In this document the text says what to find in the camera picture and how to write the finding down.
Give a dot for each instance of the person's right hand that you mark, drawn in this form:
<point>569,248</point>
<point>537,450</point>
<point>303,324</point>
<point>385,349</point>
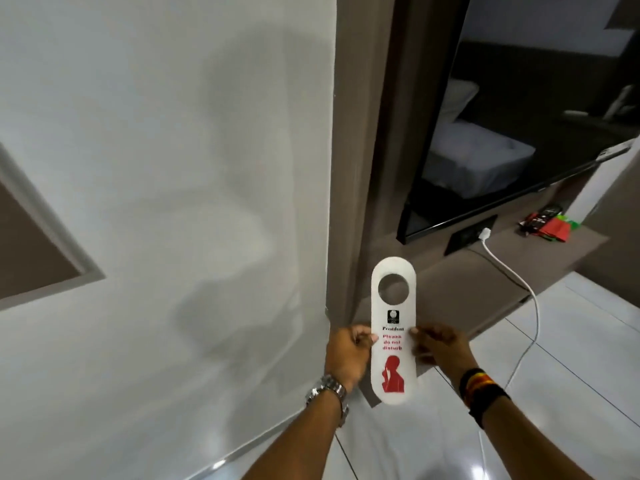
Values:
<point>447,347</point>

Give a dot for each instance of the person's left hand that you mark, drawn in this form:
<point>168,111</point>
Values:
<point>345,357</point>

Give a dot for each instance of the person's right thumb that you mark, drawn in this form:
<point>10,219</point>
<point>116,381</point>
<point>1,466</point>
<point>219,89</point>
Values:
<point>423,335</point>

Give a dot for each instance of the person's left thumb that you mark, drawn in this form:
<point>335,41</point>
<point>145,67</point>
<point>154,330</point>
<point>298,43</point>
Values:
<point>366,338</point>

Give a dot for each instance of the white door hanger sign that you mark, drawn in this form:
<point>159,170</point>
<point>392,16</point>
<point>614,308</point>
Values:
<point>393,299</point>

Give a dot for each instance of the person's left forearm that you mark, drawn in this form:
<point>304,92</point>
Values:
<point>305,444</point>

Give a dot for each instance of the person's right forearm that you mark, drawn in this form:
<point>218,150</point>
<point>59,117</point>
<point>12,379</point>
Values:
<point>530,439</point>

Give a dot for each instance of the silver metal wristwatch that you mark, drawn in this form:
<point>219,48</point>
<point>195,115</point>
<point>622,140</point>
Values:
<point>327,389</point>

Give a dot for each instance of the black wristband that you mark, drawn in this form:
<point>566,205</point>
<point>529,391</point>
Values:
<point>487,400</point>

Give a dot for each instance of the white charger plug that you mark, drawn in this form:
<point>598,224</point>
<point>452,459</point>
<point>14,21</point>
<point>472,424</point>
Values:
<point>485,233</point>

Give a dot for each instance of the black remote control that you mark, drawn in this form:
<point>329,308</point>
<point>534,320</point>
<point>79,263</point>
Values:
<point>542,217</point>

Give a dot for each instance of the red and green packets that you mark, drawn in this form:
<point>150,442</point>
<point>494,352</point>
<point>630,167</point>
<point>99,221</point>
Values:
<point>557,229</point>

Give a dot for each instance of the black flat screen television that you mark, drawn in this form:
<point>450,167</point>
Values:
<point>500,119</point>

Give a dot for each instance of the brown wooden wall shelf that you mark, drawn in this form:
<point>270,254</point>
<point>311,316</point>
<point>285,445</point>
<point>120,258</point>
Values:
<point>475,279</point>

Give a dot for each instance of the black wall socket panel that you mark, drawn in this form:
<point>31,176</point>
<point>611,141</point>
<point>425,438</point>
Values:
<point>465,237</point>

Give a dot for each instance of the brown wooden wall panel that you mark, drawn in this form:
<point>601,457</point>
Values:
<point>370,119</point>

